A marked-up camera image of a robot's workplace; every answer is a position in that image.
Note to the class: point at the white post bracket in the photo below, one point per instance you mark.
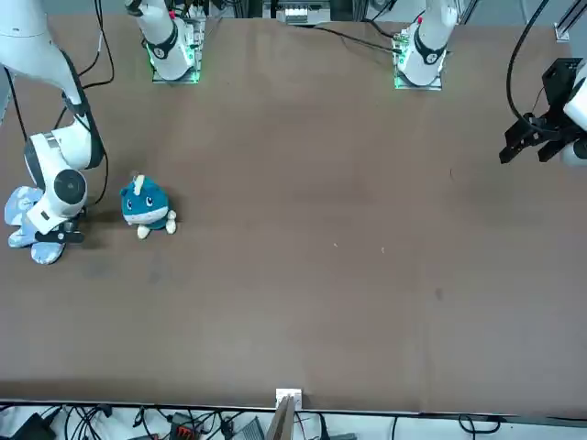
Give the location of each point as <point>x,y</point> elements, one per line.
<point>289,394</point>

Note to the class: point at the blue patterned oven mitt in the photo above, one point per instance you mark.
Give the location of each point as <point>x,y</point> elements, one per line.
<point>46,254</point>
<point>18,201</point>

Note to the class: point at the aluminium corner extrusion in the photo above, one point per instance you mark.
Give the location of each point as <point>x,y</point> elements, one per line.
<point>568,23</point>

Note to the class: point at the aluminium camera post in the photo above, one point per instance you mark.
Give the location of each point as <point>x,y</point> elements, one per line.
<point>282,421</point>

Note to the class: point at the grey power strip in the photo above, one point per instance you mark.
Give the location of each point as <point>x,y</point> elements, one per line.
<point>295,16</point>

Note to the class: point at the small blue plush doll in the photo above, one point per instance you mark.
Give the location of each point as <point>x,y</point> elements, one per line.
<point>147,206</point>

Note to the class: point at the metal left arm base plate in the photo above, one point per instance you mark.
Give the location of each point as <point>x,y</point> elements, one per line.
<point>417,86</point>

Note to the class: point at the black hub with red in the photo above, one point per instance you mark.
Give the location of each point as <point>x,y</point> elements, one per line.
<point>182,426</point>

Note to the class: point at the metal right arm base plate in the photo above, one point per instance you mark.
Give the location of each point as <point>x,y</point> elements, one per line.
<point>176,80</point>

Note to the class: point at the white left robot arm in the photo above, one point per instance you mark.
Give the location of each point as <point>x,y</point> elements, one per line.
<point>428,46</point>

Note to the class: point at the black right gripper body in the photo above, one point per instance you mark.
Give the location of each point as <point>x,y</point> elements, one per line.
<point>59,237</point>

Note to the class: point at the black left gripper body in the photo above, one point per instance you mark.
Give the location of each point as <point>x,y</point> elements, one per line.
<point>561,87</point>

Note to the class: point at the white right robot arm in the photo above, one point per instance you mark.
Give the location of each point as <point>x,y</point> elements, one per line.
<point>69,146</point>

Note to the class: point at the black power brick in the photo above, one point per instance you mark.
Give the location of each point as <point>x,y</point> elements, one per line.
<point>27,428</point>

